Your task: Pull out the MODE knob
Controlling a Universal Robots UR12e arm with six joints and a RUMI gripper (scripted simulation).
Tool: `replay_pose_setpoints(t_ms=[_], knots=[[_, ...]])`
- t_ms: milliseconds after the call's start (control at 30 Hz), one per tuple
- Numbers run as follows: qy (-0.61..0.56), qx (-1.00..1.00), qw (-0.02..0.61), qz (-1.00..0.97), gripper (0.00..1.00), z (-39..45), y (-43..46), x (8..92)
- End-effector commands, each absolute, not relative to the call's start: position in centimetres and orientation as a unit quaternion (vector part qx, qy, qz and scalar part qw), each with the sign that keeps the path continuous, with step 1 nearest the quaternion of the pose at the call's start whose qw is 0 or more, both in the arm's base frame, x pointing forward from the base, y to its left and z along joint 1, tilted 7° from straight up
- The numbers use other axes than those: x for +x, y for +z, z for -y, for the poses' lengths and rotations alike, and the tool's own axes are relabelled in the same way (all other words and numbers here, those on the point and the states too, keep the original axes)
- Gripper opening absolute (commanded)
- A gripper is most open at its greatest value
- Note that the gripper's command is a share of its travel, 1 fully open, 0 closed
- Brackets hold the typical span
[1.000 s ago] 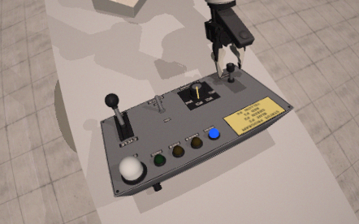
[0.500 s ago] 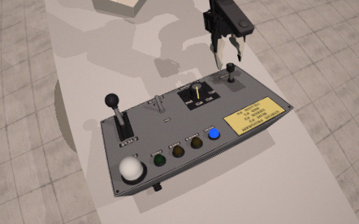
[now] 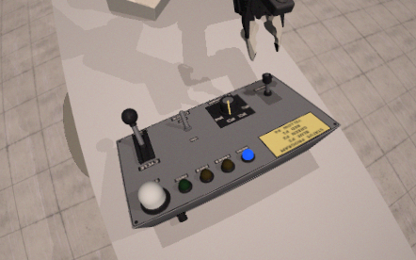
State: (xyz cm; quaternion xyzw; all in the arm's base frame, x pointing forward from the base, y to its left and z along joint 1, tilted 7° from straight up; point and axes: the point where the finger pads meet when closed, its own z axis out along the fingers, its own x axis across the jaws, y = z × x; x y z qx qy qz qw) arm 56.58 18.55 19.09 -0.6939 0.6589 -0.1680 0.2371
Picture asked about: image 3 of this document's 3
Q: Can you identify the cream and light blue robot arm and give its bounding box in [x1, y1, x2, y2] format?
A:
[261, 0, 295, 16]

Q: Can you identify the grey control console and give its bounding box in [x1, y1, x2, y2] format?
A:
[116, 73, 341, 229]

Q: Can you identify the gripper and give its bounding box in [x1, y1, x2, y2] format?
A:
[233, 0, 284, 61]

